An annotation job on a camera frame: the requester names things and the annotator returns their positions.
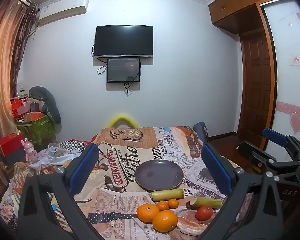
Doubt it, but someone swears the red tomato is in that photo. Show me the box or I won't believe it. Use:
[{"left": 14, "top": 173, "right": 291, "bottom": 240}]
[{"left": 195, "top": 205, "right": 213, "bottom": 221}]

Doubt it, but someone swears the dark red jujube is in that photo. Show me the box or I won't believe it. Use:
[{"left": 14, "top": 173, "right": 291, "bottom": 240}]
[{"left": 186, "top": 202, "right": 194, "bottom": 210}]

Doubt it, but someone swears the small mandarin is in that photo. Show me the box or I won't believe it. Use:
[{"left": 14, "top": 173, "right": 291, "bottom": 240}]
[
  {"left": 168, "top": 199, "right": 179, "bottom": 209},
  {"left": 157, "top": 201, "right": 170, "bottom": 211}
]

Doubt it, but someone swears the corn cob with cut end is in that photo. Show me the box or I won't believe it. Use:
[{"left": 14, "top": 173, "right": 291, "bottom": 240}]
[{"left": 151, "top": 189, "right": 184, "bottom": 202}]

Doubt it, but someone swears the large orange front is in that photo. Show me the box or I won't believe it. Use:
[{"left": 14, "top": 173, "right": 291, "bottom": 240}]
[{"left": 152, "top": 210, "right": 178, "bottom": 233}]

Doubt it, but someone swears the large orange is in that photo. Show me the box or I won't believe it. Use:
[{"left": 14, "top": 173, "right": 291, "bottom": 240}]
[
  {"left": 152, "top": 210, "right": 178, "bottom": 233},
  {"left": 136, "top": 204, "right": 160, "bottom": 223}
]

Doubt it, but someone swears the pink bunny toy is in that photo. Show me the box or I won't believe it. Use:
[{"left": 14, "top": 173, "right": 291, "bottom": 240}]
[{"left": 21, "top": 138, "right": 39, "bottom": 164}]

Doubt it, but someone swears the blue chair back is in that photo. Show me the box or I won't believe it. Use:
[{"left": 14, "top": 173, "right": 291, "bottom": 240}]
[{"left": 193, "top": 122, "right": 209, "bottom": 144}]

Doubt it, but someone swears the brown wooden door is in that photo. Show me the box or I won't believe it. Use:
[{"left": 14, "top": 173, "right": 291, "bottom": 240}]
[{"left": 238, "top": 31, "right": 271, "bottom": 147}]

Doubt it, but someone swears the red gift box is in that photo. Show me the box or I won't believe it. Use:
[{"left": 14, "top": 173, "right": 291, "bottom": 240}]
[{"left": 0, "top": 133, "right": 25, "bottom": 157}]

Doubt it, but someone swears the green cardboard box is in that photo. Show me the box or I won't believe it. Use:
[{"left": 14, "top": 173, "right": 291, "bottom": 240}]
[{"left": 15, "top": 115, "right": 55, "bottom": 146}]

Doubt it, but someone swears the newspaper print tablecloth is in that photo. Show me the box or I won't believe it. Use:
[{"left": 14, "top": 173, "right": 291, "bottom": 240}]
[{"left": 0, "top": 127, "right": 226, "bottom": 239}]

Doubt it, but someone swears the purple round plate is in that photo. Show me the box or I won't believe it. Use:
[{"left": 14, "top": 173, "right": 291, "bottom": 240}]
[{"left": 134, "top": 160, "right": 184, "bottom": 192}]

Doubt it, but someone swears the white sliding wardrobe door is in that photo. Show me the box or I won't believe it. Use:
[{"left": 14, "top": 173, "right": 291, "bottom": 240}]
[{"left": 263, "top": 0, "right": 300, "bottom": 162}]

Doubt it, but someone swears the grey plush pillow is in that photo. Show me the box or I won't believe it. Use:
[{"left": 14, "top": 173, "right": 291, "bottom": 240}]
[{"left": 29, "top": 86, "right": 61, "bottom": 125}]

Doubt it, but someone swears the wooden overhead cabinet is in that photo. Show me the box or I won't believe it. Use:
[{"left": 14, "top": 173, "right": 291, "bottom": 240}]
[{"left": 209, "top": 0, "right": 263, "bottom": 34}]

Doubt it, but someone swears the orange pink curtain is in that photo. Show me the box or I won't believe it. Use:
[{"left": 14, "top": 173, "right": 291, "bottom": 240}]
[{"left": 0, "top": 0, "right": 39, "bottom": 196}]

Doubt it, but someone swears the white air conditioner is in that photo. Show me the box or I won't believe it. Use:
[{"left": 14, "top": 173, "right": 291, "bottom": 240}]
[{"left": 38, "top": 0, "right": 89, "bottom": 25}]

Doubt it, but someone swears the yellow foam ring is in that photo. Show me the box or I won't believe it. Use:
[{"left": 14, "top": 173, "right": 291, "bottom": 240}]
[{"left": 107, "top": 114, "right": 140, "bottom": 129}]

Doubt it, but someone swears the small wall monitor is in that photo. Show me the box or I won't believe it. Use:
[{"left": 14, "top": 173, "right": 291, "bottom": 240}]
[{"left": 107, "top": 58, "right": 140, "bottom": 83}]

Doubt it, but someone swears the large wall television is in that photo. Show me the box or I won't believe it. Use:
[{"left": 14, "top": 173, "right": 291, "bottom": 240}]
[{"left": 93, "top": 25, "right": 154, "bottom": 58}]

